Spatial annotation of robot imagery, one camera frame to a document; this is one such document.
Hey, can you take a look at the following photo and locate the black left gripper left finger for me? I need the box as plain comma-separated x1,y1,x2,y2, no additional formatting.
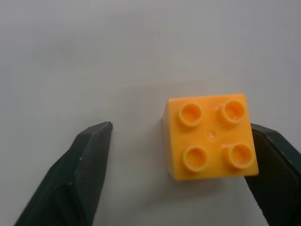
14,121,113,226

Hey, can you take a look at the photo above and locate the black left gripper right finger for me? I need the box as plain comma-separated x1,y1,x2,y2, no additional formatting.
244,123,301,226

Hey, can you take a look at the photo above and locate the orange studded building brick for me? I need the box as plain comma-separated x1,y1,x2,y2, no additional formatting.
162,93,260,181

